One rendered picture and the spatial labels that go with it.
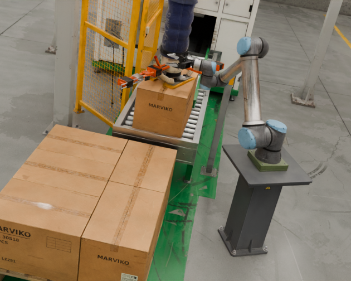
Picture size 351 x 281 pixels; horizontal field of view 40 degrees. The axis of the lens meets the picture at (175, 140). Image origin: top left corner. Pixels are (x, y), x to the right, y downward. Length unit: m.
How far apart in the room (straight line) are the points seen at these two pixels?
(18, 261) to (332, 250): 2.43
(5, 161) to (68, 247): 1.70
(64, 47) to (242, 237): 2.29
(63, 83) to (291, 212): 2.40
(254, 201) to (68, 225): 1.35
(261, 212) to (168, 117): 1.02
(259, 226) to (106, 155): 1.26
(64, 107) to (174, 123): 1.37
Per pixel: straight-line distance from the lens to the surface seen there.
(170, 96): 3.68
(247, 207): 3.50
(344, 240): 4.32
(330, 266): 4.00
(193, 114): 4.40
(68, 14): 4.40
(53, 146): 3.63
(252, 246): 3.81
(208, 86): 3.64
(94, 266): 2.97
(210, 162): 4.50
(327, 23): 6.39
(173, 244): 3.70
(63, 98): 4.70
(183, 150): 3.82
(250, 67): 3.19
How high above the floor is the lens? 2.45
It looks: 29 degrees down
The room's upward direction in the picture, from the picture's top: 10 degrees clockwise
